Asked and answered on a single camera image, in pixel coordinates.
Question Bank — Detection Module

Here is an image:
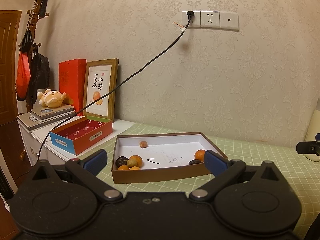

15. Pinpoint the orange kumquat back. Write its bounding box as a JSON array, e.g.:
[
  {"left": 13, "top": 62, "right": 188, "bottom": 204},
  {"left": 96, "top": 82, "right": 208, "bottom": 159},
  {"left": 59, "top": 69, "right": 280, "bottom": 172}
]
[{"left": 194, "top": 150, "right": 205, "bottom": 162}]

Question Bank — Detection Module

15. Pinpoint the orange kumquat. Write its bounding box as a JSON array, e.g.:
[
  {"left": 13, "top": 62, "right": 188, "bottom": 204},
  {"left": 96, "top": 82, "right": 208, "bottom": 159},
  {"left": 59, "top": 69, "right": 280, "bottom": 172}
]
[
  {"left": 129, "top": 155, "right": 143, "bottom": 167},
  {"left": 194, "top": 150, "right": 205, "bottom": 162},
  {"left": 118, "top": 165, "right": 130, "bottom": 171},
  {"left": 130, "top": 166, "right": 140, "bottom": 170}
]

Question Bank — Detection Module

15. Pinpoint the dark wrinkled fruit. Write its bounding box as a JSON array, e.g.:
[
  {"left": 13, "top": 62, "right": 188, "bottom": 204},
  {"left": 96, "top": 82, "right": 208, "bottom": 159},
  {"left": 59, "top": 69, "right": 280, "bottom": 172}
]
[
  {"left": 116, "top": 156, "right": 129, "bottom": 168},
  {"left": 188, "top": 159, "right": 202, "bottom": 165}
]

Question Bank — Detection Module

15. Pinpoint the orange dried fruit piece front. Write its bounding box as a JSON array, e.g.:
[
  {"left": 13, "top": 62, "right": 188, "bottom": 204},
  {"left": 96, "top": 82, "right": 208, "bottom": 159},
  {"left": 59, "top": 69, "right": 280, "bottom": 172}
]
[{"left": 139, "top": 141, "right": 148, "bottom": 148}]

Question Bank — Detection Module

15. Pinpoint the tan round longan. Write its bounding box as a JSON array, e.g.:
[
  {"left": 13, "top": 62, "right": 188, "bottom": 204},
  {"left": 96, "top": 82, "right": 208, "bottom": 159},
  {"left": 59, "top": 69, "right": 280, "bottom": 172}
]
[{"left": 127, "top": 158, "right": 139, "bottom": 167}]

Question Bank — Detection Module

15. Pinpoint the red open gift box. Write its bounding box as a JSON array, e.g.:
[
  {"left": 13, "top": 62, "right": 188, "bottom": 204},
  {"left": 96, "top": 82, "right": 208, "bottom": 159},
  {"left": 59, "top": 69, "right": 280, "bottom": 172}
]
[{"left": 49, "top": 116, "right": 113, "bottom": 155}]

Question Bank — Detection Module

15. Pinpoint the white side cabinet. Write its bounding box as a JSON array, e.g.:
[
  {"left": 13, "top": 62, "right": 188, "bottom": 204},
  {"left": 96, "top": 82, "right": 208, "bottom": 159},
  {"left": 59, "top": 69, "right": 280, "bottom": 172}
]
[{"left": 18, "top": 119, "right": 134, "bottom": 166}]

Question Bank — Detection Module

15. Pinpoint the brown white cardboard tray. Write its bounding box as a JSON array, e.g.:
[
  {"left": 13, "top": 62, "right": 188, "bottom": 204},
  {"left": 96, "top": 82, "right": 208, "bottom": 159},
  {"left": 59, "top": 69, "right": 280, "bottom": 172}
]
[{"left": 111, "top": 132, "right": 228, "bottom": 184}]

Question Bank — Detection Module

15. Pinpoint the grey kitchen scale top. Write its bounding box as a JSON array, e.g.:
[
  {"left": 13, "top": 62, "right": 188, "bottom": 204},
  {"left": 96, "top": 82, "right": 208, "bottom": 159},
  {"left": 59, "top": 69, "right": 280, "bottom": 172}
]
[{"left": 30, "top": 103, "right": 74, "bottom": 120}]

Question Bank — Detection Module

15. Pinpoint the plush bear toy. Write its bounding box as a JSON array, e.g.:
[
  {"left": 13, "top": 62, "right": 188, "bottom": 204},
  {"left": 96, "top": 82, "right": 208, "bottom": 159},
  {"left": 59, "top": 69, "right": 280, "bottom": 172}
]
[{"left": 37, "top": 89, "right": 67, "bottom": 108}]

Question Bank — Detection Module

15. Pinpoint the red paper bag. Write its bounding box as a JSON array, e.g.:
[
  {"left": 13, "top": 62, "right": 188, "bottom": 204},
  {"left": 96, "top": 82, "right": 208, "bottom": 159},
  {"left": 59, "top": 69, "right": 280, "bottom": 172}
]
[{"left": 59, "top": 59, "right": 86, "bottom": 112}]

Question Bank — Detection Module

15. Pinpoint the black hanging bag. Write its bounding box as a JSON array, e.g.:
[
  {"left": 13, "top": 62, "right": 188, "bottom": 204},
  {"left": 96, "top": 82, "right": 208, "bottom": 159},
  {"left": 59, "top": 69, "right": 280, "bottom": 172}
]
[{"left": 29, "top": 52, "right": 50, "bottom": 104}]

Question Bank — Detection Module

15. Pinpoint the red hanging bag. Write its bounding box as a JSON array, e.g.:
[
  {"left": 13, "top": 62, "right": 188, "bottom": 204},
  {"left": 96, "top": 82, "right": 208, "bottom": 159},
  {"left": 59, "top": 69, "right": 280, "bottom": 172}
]
[{"left": 15, "top": 51, "right": 31, "bottom": 101}]

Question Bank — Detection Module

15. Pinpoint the wooden coat rack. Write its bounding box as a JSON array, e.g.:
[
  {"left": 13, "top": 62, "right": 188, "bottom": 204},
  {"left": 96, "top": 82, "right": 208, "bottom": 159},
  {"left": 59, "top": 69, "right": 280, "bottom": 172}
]
[{"left": 18, "top": 0, "right": 57, "bottom": 113}]

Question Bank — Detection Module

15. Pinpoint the brown wooden door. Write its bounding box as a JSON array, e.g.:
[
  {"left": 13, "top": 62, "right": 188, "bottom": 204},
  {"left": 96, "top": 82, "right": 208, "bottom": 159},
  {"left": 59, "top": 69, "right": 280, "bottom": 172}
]
[{"left": 1, "top": 10, "right": 22, "bottom": 168}]

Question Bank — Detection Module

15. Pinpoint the wooden picture frame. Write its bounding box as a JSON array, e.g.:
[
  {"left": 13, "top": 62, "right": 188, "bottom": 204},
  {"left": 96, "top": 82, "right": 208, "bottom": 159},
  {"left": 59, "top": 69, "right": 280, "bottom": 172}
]
[{"left": 83, "top": 59, "right": 119, "bottom": 120}]

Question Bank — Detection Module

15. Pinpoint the white wall socket panel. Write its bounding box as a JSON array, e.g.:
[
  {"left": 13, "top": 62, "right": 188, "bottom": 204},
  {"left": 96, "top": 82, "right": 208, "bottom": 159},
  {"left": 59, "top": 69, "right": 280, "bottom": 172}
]
[{"left": 188, "top": 10, "right": 240, "bottom": 31}]

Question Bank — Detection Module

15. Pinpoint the black power cable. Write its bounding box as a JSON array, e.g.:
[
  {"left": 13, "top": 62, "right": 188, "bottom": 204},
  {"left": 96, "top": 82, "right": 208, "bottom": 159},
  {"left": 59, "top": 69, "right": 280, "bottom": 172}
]
[{"left": 36, "top": 10, "right": 196, "bottom": 164}]

